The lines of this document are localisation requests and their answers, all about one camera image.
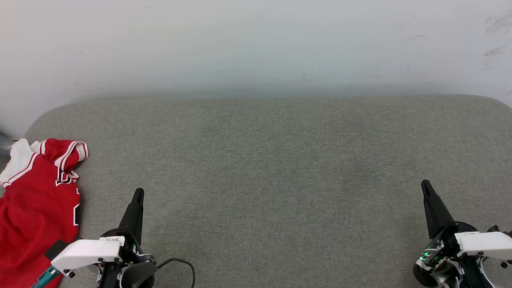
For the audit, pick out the red white basketball jersey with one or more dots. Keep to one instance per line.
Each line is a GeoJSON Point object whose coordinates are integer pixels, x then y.
{"type": "Point", "coordinates": [32, 208]}

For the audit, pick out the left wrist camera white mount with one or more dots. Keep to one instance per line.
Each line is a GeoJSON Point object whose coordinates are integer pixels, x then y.
{"type": "Point", "coordinates": [88, 250]}

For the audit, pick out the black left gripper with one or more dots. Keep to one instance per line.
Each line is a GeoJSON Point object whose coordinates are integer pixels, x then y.
{"type": "Point", "coordinates": [138, 272]}

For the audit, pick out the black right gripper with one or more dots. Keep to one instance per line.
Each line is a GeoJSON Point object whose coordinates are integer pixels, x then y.
{"type": "Point", "coordinates": [440, 268]}

